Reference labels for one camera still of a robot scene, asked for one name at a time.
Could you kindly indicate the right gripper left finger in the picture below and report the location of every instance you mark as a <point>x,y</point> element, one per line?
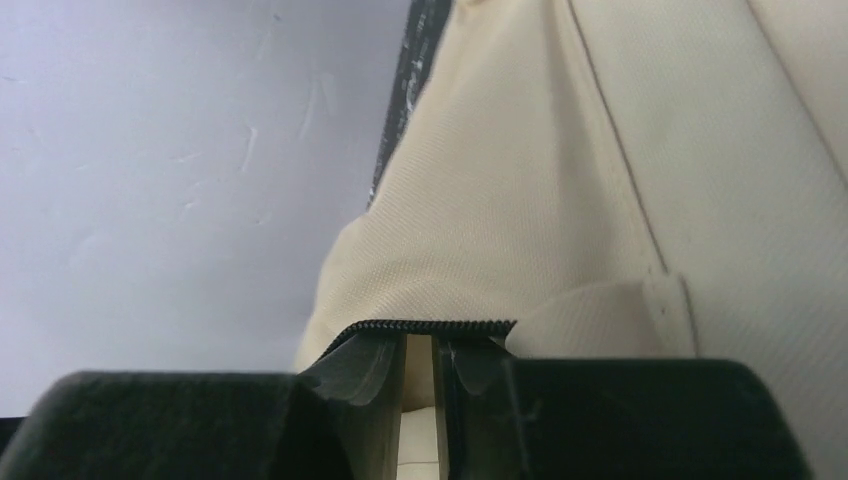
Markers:
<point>339,419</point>

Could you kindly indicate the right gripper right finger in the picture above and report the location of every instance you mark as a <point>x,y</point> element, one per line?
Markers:
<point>504,417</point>

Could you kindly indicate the beige canvas student bag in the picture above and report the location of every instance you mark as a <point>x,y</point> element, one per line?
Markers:
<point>624,179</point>

